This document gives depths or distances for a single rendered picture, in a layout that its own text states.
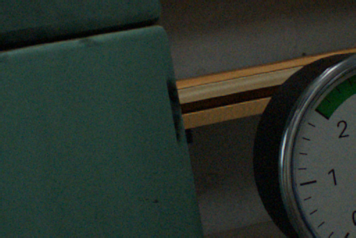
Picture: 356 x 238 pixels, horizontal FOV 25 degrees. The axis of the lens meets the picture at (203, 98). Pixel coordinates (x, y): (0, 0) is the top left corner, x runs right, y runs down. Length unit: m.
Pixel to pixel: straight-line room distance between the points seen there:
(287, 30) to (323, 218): 2.74
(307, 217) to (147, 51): 0.08
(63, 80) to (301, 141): 0.09
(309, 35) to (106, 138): 2.73
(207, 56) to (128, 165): 2.58
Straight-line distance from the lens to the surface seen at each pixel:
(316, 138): 0.21
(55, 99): 0.26
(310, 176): 0.21
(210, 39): 2.84
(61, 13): 0.26
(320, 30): 3.00
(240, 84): 2.35
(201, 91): 2.32
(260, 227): 0.35
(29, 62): 0.26
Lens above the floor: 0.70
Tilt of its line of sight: 3 degrees down
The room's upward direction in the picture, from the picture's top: 10 degrees counter-clockwise
